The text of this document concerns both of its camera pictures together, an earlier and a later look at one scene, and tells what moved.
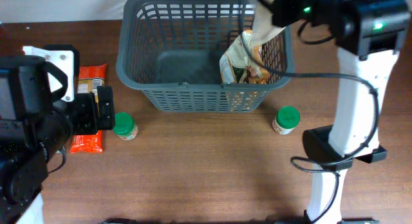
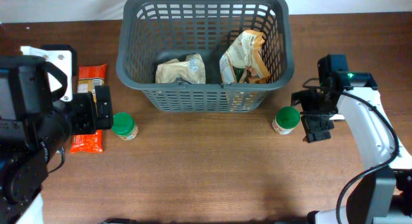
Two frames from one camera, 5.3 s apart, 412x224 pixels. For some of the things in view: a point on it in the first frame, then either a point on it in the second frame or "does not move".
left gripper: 86,103 does not move
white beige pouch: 263,28 -> 192,69
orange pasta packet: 89,77 does not move
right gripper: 280,3 -> 311,127
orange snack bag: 243,63 does not move
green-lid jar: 286,119 does not move
